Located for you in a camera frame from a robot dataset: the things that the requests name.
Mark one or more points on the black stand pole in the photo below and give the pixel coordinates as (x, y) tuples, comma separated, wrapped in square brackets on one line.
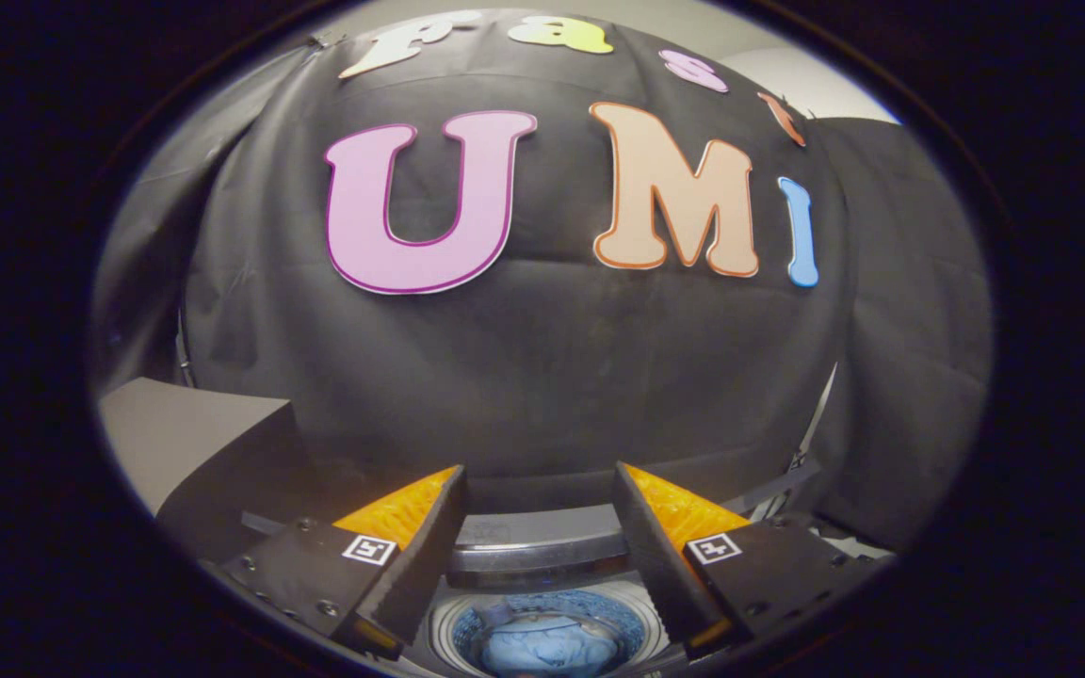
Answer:
[(183, 348)]

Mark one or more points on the grey washing machine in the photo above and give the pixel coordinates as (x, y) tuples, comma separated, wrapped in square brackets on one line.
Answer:
[(542, 527)]

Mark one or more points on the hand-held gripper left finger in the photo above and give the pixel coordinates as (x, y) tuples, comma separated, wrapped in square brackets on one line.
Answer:
[(420, 565)]

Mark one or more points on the beige cabinet with dark frame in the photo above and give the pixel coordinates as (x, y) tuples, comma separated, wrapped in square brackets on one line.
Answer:
[(175, 424)]

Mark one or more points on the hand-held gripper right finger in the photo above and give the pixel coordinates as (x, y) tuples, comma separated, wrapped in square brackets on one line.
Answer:
[(660, 565)]

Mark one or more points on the light blue button shirt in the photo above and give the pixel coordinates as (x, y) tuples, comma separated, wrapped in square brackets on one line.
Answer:
[(542, 650)]

